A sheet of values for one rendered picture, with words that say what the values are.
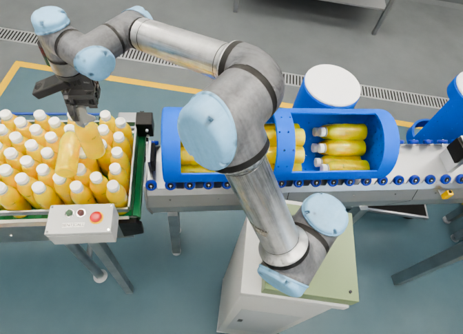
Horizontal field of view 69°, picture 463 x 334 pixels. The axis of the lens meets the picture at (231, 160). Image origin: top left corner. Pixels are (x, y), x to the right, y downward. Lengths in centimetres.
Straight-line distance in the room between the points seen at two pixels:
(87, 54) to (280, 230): 54
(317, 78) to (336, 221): 102
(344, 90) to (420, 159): 48
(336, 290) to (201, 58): 72
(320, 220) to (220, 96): 43
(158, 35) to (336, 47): 312
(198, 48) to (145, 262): 174
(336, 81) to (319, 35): 211
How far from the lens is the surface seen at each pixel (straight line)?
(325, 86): 172
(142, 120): 150
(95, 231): 117
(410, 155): 180
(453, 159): 180
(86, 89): 100
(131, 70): 319
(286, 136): 122
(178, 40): 74
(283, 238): 72
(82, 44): 82
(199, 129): 52
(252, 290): 105
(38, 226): 148
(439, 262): 218
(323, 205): 86
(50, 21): 86
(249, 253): 107
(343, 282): 107
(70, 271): 234
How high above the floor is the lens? 216
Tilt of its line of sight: 57 degrees down
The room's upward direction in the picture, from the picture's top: 11 degrees clockwise
